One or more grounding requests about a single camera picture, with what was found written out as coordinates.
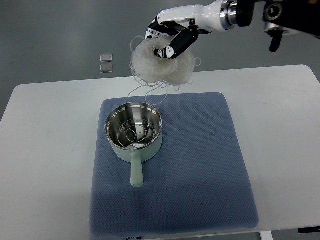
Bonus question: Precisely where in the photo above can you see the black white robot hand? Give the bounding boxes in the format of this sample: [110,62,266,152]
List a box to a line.
[145,0,233,59]

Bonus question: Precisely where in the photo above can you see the white vermicelli nest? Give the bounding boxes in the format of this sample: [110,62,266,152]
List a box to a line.
[128,35,202,106]

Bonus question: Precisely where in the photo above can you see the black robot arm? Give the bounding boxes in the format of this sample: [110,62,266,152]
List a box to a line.
[221,0,320,53]

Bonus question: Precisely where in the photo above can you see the mint green steel pot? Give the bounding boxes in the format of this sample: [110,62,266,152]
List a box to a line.
[105,102,163,188]

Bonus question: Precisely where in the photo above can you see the upper metal floor plate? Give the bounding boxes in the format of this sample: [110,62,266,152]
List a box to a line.
[99,53,113,63]

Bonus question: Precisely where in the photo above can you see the blue quilted mat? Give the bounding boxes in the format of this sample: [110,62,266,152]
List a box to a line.
[90,92,259,238]

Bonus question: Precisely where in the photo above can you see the wire steaming rack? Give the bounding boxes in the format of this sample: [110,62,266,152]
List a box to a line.
[116,119,157,150]

